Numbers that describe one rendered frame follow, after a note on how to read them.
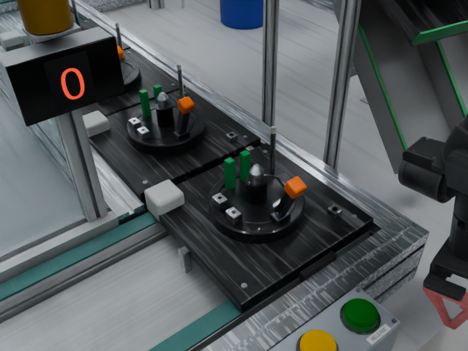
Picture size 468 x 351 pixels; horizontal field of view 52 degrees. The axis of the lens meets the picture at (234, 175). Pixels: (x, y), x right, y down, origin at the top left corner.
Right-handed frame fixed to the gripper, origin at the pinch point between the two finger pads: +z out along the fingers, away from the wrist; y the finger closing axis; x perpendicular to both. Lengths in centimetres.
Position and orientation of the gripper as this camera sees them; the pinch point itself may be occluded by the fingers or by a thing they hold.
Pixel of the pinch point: (464, 299)
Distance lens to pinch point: 74.4
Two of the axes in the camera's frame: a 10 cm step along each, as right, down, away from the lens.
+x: 7.5, 2.7, -6.0
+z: 1.3, 8.4, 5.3
